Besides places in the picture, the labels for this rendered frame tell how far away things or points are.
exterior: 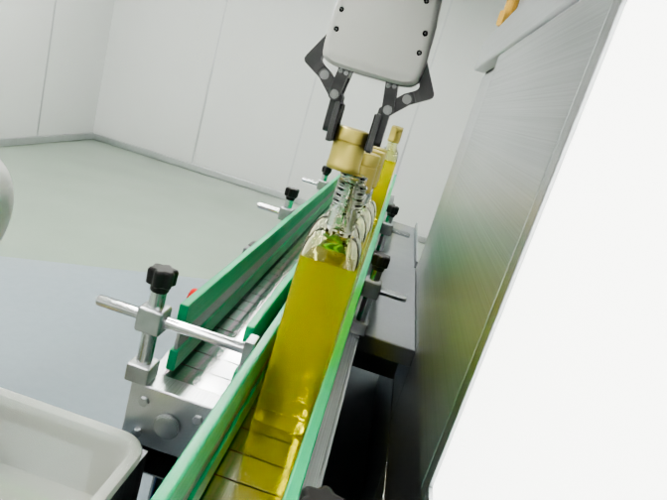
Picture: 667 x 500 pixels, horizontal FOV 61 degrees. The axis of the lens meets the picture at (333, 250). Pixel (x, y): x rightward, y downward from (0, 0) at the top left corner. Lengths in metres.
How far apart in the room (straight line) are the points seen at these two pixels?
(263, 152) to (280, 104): 0.58
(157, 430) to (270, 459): 0.13
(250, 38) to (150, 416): 6.28
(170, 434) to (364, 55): 0.43
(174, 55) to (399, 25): 6.53
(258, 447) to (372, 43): 0.40
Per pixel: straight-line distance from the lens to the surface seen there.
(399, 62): 0.57
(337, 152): 0.58
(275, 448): 0.58
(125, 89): 7.30
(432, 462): 0.41
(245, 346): 0.56
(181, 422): 0.62
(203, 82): 6.91
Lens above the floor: 1.39
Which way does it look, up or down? 16 degrees down
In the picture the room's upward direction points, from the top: 17 degrees clockwise
